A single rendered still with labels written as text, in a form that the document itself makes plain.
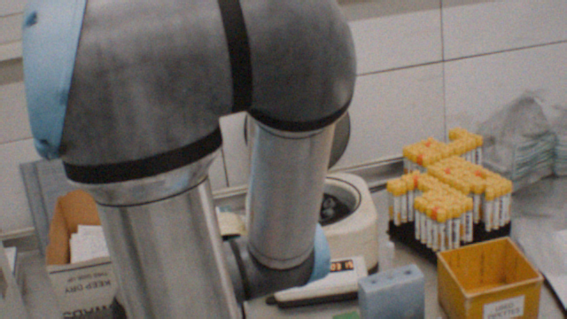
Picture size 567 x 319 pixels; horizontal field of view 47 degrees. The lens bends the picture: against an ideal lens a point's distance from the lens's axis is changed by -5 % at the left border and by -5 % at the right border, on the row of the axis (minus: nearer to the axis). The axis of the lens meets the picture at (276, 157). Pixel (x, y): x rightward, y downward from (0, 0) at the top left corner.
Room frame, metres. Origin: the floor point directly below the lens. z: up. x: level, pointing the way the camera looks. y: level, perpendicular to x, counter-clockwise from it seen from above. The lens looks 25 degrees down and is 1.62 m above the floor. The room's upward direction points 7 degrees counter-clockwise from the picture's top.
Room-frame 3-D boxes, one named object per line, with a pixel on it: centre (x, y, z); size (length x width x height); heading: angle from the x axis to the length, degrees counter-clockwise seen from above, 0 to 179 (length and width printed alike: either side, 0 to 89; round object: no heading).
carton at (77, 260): (1.13, 0.32, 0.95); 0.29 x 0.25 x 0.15; 9
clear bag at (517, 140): (1.38, -0.54, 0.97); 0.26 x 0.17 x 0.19; 120
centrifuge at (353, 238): (1.13, -0.05, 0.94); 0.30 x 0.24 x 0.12; 0
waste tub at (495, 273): (0.89, -0.32, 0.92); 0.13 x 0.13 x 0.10; 6
